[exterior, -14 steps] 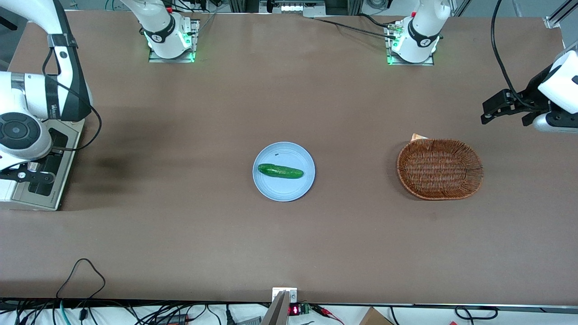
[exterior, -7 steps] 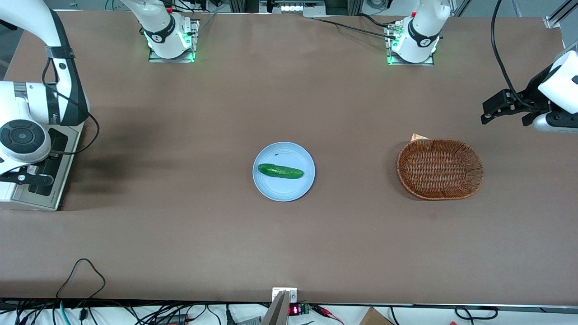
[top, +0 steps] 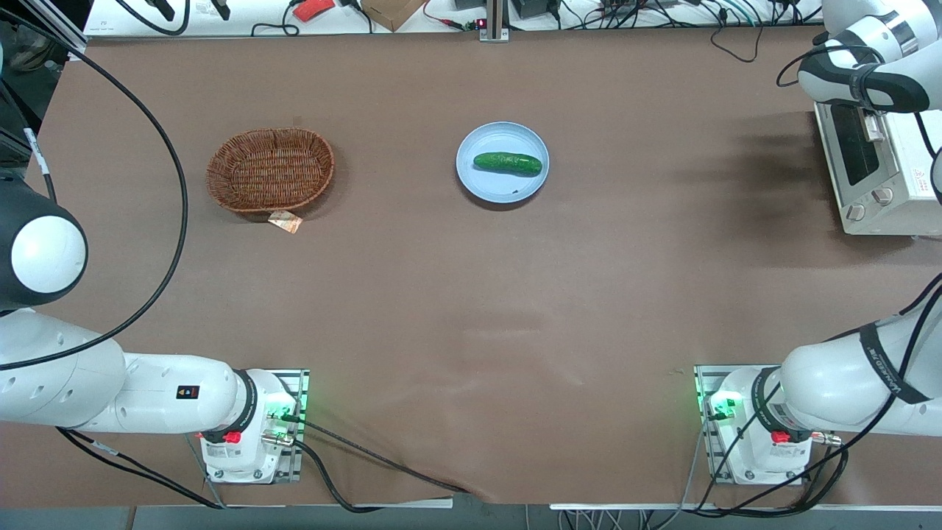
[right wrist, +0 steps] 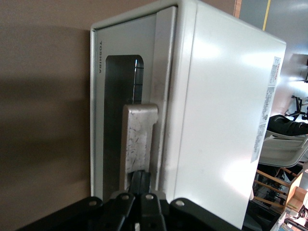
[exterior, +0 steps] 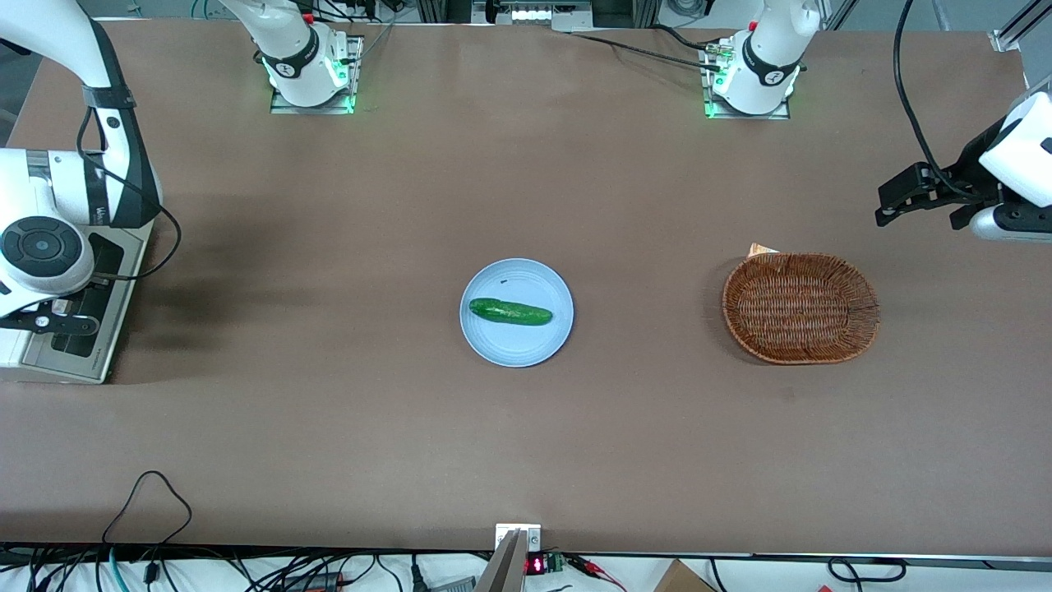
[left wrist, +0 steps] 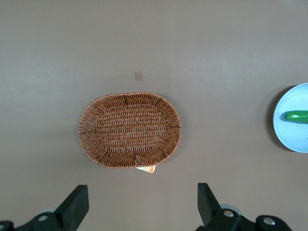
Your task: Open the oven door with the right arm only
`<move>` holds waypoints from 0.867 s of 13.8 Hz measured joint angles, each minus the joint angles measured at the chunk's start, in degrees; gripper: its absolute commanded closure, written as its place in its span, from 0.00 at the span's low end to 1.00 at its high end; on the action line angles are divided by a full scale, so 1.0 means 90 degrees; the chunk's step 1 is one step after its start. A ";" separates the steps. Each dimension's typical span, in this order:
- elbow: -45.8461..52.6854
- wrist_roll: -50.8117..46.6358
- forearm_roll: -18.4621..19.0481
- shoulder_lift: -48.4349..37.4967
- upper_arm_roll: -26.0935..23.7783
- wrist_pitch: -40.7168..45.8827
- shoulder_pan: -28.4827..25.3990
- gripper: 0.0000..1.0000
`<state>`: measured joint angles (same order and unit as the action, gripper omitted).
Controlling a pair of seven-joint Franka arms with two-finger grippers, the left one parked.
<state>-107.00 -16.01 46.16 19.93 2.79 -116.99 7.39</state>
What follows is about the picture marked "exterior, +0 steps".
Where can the red digit display module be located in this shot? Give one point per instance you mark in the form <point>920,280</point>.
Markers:
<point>536,565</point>

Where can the aluminium frame profile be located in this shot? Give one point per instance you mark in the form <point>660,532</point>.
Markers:
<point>1015,29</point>

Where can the small tan paper tag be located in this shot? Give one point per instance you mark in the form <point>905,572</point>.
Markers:
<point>760,249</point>

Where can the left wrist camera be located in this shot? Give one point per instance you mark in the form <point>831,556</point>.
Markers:
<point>998,226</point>

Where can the white toaster oven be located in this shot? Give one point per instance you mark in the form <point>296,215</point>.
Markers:
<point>12,349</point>

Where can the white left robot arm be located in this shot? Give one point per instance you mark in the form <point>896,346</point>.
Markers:
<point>764,57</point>

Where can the grey metal bar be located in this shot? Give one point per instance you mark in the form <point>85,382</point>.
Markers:
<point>503,571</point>

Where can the light blue plate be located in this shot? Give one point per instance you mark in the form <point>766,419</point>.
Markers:
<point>518,345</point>

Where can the white lit device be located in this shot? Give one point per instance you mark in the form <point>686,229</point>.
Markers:
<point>542,15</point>

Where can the brown wicker basket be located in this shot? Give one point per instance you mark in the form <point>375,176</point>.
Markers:
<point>801,308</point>

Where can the brown cardboard box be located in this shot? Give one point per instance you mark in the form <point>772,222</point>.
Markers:
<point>682,580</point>

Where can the red black clip leads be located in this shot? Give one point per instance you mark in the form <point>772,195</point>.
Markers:
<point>588,566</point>

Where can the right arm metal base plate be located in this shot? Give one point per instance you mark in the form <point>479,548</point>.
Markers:
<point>312,109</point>

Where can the green cucumber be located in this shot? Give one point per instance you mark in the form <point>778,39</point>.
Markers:
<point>509,312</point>

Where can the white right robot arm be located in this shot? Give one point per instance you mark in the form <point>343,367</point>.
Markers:
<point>300,49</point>

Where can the silver mounting bracket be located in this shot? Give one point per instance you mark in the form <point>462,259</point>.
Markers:
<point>534,533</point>

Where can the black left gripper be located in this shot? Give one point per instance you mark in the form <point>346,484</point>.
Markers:
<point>968,170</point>

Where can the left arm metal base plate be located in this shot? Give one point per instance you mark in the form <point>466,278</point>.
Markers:
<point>740,116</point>

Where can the black power adapter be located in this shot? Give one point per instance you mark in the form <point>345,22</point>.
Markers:
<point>316,582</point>

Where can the grey power strip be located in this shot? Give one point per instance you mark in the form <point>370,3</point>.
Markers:
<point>452,585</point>

